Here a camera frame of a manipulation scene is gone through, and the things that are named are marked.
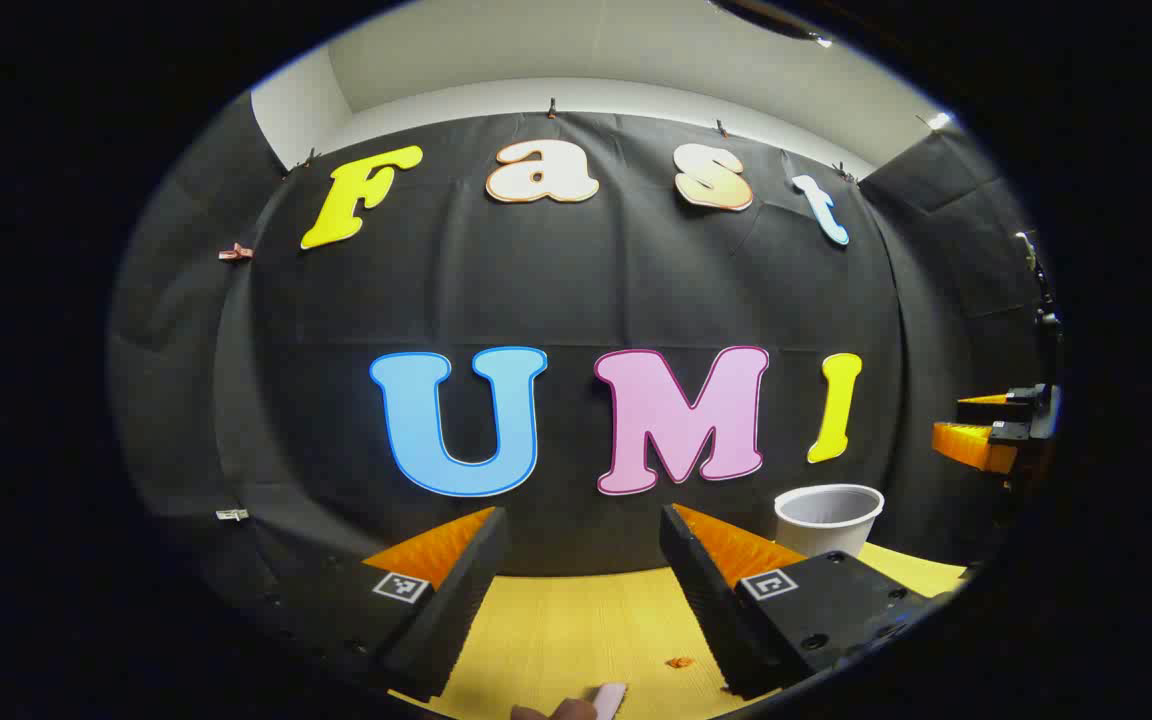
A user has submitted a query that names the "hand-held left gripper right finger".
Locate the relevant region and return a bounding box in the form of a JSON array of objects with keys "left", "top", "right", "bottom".
[{"left": 659, "top": 503, "right": 937, "bottom": 701}]

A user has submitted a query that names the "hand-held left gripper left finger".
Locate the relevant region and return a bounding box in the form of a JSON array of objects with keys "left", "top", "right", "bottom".
[{"left": 254, "top": 506, "right": 510, "bottom": 703}]

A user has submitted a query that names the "white ribbed garbage bin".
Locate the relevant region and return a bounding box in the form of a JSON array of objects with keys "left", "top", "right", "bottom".
[{"left": 774, "top": 484, "right": 885, "bottom": 558}]

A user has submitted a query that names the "yellow wooden desktop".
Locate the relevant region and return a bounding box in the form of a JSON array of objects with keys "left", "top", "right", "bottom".
[{"left": 391, "top": 543, "right": 967, "bottom": 720}]

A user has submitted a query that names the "black backdrop cloth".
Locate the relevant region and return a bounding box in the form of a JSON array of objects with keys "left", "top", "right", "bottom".
[{"left": 106, "top": 90, "right": 1062, "bottom": 641}]

